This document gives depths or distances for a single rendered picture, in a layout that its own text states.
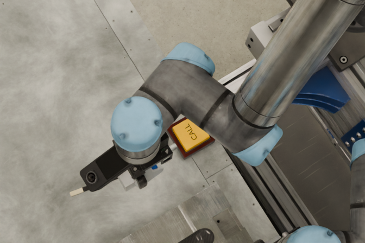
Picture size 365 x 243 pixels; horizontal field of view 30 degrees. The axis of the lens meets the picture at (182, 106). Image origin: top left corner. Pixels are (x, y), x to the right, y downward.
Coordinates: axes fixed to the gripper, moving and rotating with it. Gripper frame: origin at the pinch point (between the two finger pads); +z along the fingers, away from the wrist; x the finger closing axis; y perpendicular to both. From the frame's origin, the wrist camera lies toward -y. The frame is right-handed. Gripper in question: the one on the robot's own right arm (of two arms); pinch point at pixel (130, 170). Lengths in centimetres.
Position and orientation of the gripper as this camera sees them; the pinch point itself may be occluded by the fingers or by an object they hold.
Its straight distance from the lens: 133.6
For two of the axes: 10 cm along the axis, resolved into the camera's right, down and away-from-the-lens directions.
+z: -0.5, 2.7, 9.6
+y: 8.5, -4.9, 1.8
